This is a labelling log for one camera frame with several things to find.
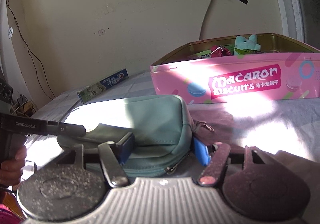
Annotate green zip pouch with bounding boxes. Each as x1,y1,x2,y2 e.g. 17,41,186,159
56,94,215,178

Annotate green blue toothpaste box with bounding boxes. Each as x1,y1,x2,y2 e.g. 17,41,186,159
77,68,129,104

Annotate green snack packet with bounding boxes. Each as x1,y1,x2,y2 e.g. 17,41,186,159
233,48,263,55

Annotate person left hand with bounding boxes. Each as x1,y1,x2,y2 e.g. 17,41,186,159
1,146,27,187

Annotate green box in tin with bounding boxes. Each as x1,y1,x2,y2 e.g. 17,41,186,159
188,49,212,60

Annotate red pink packet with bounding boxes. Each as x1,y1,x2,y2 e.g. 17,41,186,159
210,46,233,58

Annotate pink macaron biscuit tin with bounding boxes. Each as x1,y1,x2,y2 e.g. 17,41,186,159
150,33,319,104

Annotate teal plush toy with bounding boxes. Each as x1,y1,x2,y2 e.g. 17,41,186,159
234,34,261,51

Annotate thin black wall wire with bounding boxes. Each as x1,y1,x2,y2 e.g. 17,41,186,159
5,0,57,100

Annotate grey wall cable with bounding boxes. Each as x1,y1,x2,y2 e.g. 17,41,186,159
198,0,217,41

